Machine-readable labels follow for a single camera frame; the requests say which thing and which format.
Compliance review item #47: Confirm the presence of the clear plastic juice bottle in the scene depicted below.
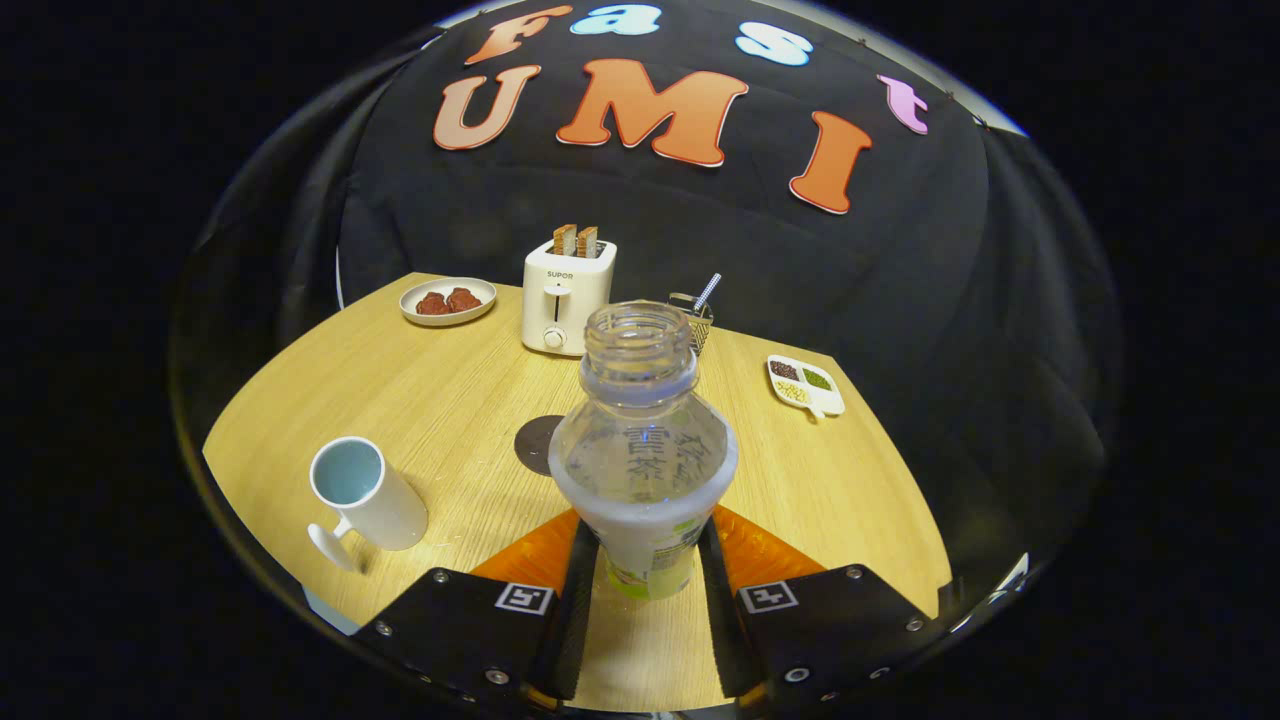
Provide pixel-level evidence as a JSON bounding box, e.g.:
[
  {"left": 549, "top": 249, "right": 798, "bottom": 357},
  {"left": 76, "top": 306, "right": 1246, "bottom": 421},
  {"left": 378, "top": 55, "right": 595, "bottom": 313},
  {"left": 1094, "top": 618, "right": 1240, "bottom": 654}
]
[{"left": 548, "top": 300, "right": 739, "bottom": 601}]

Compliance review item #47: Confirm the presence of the beige round plate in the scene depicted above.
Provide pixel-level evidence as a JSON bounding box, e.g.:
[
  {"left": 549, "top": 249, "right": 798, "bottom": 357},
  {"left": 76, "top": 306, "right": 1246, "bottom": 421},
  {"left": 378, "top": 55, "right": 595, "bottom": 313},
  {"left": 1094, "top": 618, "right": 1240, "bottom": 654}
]
[{"left": 399, "top": 277, "right": 498, "bottom": 328}]

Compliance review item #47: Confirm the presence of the wire cutlery holder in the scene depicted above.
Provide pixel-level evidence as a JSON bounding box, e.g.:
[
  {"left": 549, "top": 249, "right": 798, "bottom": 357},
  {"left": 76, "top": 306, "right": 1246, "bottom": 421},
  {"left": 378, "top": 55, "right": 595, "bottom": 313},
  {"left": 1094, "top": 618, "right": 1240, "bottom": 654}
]
[{"left": 668, "top": 291, "right": 714, "bottom": 356}]

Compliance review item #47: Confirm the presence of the dark brown round coaster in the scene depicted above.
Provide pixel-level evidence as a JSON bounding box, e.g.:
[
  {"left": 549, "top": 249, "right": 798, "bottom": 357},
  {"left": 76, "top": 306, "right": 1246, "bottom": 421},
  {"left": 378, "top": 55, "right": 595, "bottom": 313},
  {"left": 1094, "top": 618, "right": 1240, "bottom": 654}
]
[{"left": 514, "top": 414, "right": 567, "bottom": 477}]

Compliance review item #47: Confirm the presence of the white divided dish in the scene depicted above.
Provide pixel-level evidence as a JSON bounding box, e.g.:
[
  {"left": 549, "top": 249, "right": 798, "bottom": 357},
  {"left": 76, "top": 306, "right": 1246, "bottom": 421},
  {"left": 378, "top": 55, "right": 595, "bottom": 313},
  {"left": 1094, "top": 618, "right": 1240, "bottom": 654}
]
[{"left": 767, "top": 354, "right": 846, "bottom": 420}]

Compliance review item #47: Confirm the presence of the white object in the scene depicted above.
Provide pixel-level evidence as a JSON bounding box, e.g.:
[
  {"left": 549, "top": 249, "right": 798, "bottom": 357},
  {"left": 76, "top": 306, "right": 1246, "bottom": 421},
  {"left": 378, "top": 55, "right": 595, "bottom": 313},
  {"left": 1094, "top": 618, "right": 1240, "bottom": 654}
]
[{"left": 985, "top": 553, "right": 1031, "bottom": 606}]

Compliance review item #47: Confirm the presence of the white toaster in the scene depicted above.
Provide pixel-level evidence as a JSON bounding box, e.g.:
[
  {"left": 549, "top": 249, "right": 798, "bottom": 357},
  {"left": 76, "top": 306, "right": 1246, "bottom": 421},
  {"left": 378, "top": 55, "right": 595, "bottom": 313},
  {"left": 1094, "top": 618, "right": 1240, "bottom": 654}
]
[{"left": 521, "top": 238, "right": 618, "bottom": 358}]

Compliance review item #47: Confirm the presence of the white cup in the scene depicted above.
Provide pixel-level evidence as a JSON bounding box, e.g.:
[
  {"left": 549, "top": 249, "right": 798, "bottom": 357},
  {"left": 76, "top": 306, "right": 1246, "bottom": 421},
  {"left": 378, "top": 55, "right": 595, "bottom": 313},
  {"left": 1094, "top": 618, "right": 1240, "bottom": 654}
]
[{"left": 307, "top": 436, "right": 429, "bottom": 573}]

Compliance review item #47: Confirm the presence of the wooden table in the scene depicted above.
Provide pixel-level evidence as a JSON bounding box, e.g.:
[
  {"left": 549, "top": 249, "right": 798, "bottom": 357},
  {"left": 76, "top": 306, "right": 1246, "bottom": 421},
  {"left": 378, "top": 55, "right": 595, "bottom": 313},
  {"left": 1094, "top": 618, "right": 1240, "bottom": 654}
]
[{"left": 202, "top": 272, "right": 953, "bottom": 713}]

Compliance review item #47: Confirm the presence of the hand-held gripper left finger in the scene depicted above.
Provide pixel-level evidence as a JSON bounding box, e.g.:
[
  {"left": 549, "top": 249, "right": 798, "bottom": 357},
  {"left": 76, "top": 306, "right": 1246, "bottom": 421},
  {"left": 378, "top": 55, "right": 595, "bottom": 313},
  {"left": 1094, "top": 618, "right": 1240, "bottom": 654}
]
[{"left": 352, "top": 508, "right": 601, "bottom": 713}]

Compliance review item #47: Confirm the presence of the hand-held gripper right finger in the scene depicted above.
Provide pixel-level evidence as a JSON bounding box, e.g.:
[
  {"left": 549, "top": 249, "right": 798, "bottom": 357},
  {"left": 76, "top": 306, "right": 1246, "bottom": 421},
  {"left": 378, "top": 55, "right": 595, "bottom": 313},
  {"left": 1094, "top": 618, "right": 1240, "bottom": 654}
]
[{"left": 697, "top": 505, "right": 936, "bottom": 713}]

